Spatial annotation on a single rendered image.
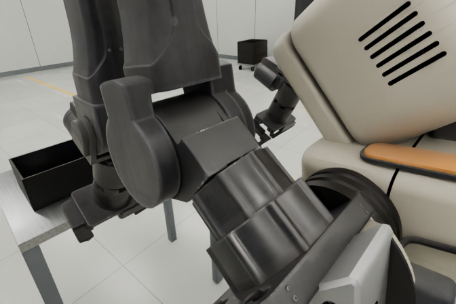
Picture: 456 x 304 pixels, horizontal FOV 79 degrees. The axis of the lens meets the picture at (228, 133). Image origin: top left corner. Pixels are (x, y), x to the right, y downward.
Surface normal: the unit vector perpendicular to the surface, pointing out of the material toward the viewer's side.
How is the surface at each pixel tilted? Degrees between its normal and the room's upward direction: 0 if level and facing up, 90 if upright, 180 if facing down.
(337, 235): 37
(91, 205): 26
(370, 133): 103
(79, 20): 90
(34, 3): 90
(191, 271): 0
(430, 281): 8
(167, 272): 0
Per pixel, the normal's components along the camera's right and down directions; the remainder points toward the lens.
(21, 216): -0.02, -0.91
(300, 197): 0.48, -0.58
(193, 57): 0.71, 0.12
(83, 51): -0.65, 0.20
